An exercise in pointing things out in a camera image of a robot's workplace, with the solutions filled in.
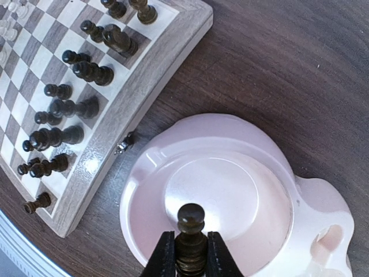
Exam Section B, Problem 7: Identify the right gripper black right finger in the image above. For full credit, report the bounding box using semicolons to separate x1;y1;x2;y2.
206;231;243;277

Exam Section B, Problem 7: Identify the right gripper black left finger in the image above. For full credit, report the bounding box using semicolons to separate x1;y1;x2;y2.
140;231;176;277

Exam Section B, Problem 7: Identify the dark chess piece fifteenth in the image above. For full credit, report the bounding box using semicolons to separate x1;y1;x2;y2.
175;203;208;276

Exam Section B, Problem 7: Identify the dark chess piece thirteenth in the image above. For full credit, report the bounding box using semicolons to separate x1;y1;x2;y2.
23;192;51;214

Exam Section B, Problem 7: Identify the dark chess piece eleventh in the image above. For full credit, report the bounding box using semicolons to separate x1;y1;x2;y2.
29;154;69;178

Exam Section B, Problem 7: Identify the dark chess piece twelfth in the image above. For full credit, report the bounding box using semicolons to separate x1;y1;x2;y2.
17;158;41;175

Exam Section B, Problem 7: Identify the dark tall chess piece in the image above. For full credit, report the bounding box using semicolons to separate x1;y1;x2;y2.
49;96;99;119

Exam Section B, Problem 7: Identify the dark pawn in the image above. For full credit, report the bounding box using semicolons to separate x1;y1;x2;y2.
100;0;127;19

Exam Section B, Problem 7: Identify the wooden chess board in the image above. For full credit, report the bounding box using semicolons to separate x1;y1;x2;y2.
1;1;213;237

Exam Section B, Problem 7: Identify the white chess pieces row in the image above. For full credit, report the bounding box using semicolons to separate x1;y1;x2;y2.
1;1;28;63

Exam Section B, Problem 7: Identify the pink plastic double bowl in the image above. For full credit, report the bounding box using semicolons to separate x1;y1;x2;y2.
119;114;355;276

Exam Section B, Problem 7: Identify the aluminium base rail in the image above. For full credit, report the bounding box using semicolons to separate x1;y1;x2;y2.
1;211;70;276

